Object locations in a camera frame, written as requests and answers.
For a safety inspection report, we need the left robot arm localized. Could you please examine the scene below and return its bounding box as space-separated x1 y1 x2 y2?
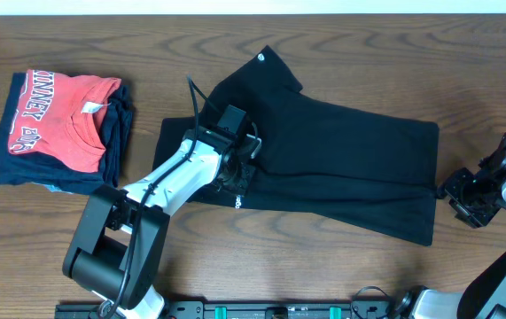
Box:
62 128 261 318

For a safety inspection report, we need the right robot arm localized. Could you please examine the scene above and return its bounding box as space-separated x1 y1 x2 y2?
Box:
390 132 506 319

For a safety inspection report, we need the navy folded t-shirt stack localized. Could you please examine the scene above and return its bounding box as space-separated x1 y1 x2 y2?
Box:
0 73 133 195

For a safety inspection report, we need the black mounting rail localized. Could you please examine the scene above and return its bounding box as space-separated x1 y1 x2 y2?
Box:
55 300 395 319

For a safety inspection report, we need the black t-shirt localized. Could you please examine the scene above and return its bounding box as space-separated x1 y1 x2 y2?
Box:
152 44 440 247

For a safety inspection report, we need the red folded t-shirt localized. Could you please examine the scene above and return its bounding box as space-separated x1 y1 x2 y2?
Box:
7 69 121 173

